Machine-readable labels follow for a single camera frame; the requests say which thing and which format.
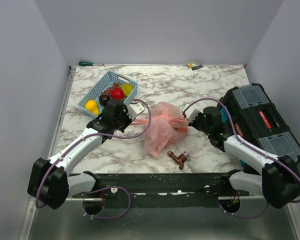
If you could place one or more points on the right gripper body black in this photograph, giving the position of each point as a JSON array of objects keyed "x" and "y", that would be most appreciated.
[{"x": 199, "y": 122}]

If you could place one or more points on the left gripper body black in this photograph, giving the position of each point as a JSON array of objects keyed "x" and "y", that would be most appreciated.
[{"x": 123, "y": 122}]

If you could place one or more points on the small red fake fruit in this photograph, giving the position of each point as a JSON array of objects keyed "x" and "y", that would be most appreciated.
[{"x": 117, "y": 94}]

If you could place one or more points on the pink plastic bag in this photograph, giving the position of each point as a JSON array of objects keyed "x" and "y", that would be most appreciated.
[{"x": 167, "y": 127}]

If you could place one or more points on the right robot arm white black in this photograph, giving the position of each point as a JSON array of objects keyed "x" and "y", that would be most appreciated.
[{"x": 277, "y": 177}]

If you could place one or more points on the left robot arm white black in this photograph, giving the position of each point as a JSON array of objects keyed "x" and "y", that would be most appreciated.
[{"x": 51, "y": 181}]

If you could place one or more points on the dark purple fake fruit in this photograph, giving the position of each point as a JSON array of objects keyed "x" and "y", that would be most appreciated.
[{"x": 104, "y": 99}]

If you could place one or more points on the fake purple grapes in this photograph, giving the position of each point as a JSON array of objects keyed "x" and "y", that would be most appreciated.
[{"x": 108, "y": 90}]

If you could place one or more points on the yellow fake fruit right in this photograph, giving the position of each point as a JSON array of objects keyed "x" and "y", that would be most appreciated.
[{"x": 126, "y": 89}]

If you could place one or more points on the blue plastic basket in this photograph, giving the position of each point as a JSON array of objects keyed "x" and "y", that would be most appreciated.
[{"x": 106, "y": 84}]

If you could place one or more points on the brown brass faucet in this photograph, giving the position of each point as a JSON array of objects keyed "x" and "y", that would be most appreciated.
[{"x": 179, "y": 159}]

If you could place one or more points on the black tool box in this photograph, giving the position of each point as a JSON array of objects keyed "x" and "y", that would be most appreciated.
[{"x": 257, "y": 120}]

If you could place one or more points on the small yellow black tool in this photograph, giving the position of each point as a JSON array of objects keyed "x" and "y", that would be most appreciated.
[{"x": 193, "y": 66}]

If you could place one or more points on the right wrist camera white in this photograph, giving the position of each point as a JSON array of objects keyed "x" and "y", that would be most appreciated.
[{"x": 190, "y": 114}]

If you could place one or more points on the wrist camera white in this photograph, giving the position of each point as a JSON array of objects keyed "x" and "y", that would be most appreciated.
[
  {"x": 134, "y": 110},
  {"x": 190, "y": 114}
]

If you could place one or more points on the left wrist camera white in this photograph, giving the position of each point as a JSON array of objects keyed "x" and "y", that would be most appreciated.
[{"x": 134, "y": 110}]

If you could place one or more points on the green handled screwdriver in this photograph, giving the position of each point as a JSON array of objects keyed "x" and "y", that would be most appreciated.
[{"x": 88, "y": 64}]

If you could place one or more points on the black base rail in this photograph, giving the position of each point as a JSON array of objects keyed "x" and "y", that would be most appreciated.
[{"x": 161, "y": 190}]

